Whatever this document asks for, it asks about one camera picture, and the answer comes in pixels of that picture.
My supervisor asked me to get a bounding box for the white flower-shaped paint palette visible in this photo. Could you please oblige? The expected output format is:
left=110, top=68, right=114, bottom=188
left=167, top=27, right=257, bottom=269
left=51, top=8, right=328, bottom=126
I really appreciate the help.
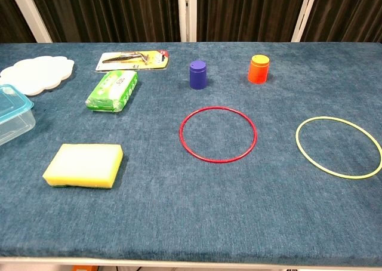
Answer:
left=0, top=55, right=75, bottom=97

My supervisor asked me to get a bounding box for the orange cylinder block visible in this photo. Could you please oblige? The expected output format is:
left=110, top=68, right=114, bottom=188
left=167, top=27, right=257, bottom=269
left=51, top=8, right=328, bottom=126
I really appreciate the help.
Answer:
left=247, top=54, right=271, bottom=84

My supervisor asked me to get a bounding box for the thin yellow ring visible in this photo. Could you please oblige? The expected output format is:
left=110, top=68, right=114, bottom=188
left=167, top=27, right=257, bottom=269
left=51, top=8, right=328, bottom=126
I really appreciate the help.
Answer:
left=295, top=116, right=382, bottom=180

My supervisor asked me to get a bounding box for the thin red ring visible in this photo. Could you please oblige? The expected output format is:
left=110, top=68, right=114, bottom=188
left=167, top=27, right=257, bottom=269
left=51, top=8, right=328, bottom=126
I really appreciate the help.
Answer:
left=179, top=106, right=258, bottom=164

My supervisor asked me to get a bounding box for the blue cylinder block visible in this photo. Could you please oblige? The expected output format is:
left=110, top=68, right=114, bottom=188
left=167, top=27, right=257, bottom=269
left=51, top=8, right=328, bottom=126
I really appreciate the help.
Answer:
left=189, top=60, right=208, bottom=90

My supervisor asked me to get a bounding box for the yellow sponge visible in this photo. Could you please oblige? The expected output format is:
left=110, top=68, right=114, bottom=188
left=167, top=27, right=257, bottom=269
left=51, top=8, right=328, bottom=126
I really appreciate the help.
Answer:
left=42, top=143, right=124, bottom=190

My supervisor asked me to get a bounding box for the packaged peeler on yellow card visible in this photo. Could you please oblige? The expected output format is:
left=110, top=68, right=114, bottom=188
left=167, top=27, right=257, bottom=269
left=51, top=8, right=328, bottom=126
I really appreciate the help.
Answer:
left=95, top=49, right=170, bottom=73

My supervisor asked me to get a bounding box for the green tissue pack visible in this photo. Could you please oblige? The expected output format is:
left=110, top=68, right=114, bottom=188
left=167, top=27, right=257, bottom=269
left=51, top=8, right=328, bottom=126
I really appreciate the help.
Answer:
left=85, top=70, right=139, bottom=113

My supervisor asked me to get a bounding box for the blue tablecloth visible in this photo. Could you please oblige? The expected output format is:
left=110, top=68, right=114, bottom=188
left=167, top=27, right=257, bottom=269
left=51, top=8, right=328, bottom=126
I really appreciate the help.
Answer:
left=0, top=41, right=382, bottom=267

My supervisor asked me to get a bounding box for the white partition frame post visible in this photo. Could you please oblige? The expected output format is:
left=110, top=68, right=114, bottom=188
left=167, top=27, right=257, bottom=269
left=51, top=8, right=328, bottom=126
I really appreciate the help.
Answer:
left=8, top=0, right=53, bottom=44
left=290, top=0, right=321, bottom=43
left=177, top=0, right=198, bottom=43

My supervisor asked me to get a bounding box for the clear container with blue rim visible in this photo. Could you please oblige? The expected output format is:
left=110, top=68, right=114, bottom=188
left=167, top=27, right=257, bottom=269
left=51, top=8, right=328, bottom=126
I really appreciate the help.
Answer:
left=0, top=84, right=36, bottom=147

